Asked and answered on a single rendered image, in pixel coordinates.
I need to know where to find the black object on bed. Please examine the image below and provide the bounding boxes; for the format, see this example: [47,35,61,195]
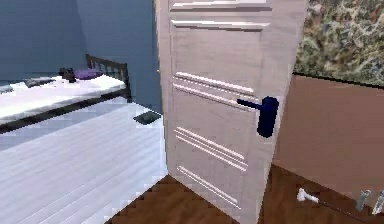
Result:
[58,67,78,84]

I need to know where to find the pale wooden room door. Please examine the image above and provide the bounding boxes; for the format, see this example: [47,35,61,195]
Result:
[154,0,309,224]

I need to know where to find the dark flat floor object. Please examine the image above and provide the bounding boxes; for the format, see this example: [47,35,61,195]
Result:
[132,110,163,126]

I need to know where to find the purple pillow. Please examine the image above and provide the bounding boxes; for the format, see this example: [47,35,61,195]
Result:
[73,68,101,81]

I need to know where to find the white-headed stick on floor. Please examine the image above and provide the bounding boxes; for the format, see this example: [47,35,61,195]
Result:
[296,187,371,224]

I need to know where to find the dark grey pillow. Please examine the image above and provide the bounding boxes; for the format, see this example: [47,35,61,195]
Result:
[23,76,56,89]

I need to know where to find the grey metal leg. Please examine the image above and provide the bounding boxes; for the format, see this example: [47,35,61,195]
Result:
[355,189,372,212]
[371,190,384,216]

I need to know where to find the dark blue door handle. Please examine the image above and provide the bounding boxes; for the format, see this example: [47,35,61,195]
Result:
[236,95,280,139]

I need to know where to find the white bed with dark frame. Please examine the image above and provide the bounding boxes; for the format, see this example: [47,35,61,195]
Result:
[0,53,132,135]

